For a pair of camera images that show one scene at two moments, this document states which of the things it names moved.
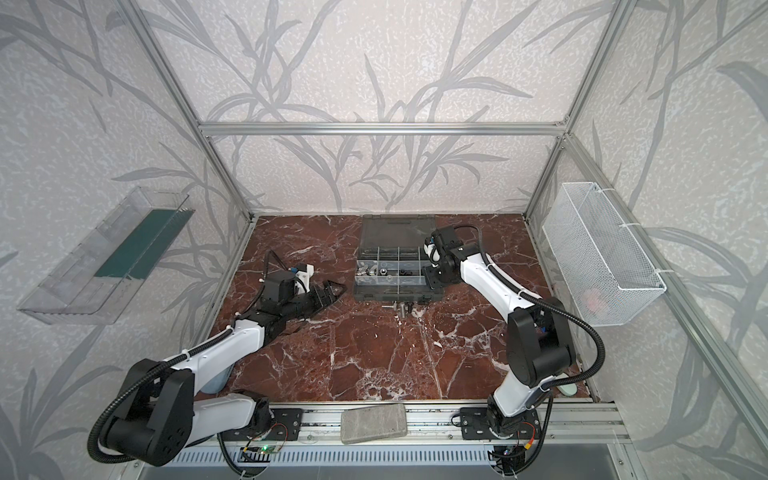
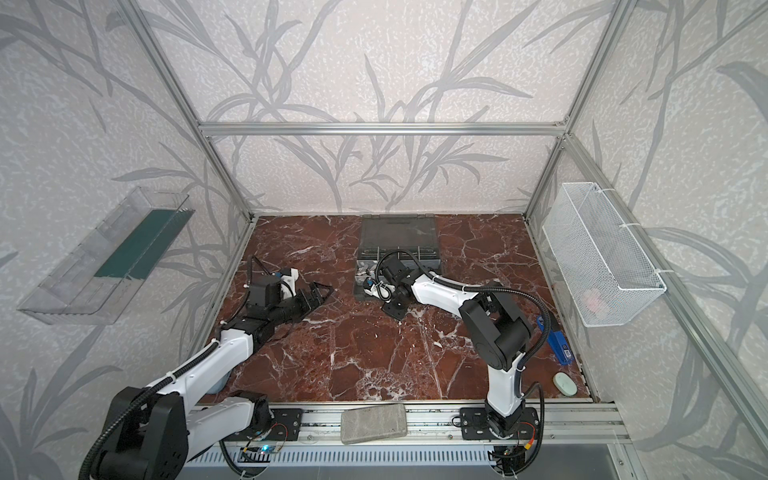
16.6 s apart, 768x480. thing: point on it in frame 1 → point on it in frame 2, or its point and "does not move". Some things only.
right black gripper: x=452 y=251 → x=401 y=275
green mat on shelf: x=142 y=250 does not move
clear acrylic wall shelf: x=91 y=279 does not move
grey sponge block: x=372 y=423 does not move
